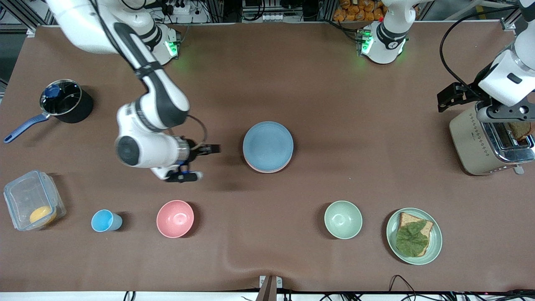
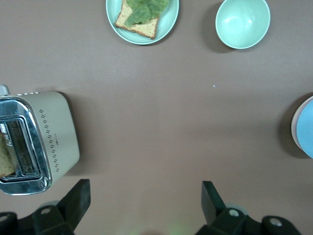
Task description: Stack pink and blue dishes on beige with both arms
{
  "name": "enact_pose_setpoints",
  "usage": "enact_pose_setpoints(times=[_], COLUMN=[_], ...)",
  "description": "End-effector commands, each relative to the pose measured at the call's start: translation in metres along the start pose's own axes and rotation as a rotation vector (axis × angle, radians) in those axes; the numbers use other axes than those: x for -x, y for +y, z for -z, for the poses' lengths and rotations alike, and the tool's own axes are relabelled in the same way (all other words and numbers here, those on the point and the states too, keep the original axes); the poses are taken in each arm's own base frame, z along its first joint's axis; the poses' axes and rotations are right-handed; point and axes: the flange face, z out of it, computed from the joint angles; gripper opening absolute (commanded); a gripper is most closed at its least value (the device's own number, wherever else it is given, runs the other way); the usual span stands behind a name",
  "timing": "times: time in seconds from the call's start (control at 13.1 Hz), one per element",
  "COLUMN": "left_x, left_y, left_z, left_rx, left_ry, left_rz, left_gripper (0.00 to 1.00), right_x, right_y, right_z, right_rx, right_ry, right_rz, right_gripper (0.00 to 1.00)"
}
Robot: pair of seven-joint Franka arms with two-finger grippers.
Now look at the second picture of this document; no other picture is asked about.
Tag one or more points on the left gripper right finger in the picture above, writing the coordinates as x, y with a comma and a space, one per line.
215, 210

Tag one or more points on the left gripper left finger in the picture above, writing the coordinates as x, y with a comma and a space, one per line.
73, 205

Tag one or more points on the blue plate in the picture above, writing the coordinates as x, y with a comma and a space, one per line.
305, 129

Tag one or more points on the beige and chrome toaster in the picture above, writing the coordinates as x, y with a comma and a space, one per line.
58, 127

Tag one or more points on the brown toast slice in toaster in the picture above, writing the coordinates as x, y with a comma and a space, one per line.
6, 159

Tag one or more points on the beige plate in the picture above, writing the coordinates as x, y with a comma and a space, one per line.
292, 127

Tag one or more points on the brown table cover mat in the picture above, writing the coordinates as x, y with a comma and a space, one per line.
156, 110

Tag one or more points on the green bowl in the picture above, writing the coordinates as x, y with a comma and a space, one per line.
242, 24

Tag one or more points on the bread slice under lettuce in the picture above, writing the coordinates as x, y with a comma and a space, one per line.
144, 29

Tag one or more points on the green plate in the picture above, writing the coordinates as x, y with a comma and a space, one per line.
166, 24

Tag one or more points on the green lettuce leaf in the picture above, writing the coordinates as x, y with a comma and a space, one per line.
144, 11

